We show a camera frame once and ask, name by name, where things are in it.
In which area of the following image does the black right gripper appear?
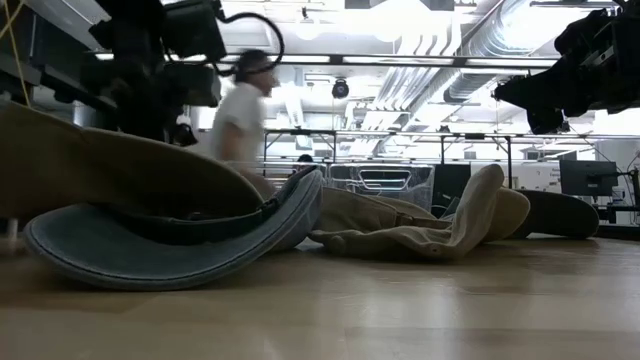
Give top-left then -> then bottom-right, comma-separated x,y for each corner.
491,48 -> 610,117

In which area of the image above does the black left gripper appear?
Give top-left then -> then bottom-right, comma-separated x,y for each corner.
164,62 -> 222,109

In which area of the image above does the blue-grey cap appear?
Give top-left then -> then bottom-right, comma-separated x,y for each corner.
509,188 -> 600,240

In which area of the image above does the dark grey cap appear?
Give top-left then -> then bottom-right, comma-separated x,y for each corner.
0,99 -> 325,292

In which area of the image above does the khaki cloth hat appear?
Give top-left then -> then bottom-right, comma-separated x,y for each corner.
308,163 -> 531,261

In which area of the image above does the black computer monitor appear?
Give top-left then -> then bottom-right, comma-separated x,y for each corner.
558,158 -> 620,198

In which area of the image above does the black panel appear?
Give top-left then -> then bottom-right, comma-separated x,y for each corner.
432,163 -> 472,207

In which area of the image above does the black framed background table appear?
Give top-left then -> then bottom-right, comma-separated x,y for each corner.
263,128 -> 514,189

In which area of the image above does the clear plastic bin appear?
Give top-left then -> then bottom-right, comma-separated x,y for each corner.
324,162 -> 435,211

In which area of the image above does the silver ventilation duct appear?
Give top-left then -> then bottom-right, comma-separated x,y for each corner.
443,0 -> 556,104

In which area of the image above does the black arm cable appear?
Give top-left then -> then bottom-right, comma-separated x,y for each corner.
214,10 -> 286,79

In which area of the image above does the black aluminium table frame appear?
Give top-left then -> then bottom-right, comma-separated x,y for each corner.
597,223 -> 640,241

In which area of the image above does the yellow cable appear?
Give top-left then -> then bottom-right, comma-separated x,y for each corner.
0,0 -> 25,41
7,12 -> 32,107

